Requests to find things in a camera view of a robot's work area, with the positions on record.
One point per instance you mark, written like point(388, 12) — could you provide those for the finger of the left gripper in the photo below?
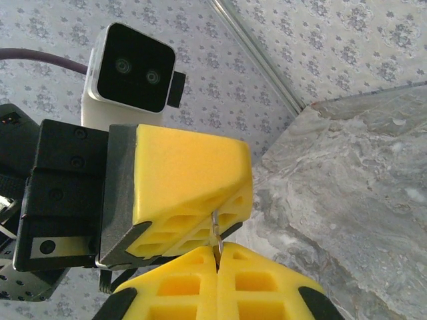
point(187, 166)
point(173, 249)

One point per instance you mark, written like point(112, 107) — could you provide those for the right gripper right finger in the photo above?
point(260, 276)

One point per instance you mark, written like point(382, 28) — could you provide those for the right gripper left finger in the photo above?
point(180, 283)

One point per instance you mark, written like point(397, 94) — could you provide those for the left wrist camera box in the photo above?
point(133, 66)

